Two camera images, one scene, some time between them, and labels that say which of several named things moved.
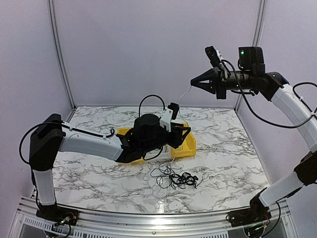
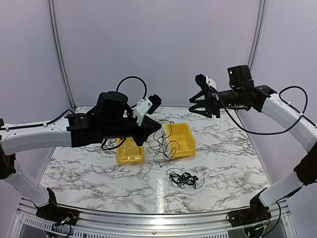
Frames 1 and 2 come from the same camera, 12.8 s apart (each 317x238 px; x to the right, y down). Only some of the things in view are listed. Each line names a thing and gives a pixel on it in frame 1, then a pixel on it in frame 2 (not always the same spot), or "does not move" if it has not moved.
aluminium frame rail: x=93 y=225 does not move
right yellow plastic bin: x=188 y=148 does not move
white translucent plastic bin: x=163 y=153 does not move
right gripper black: x=218 y=77 to x=208 y=95
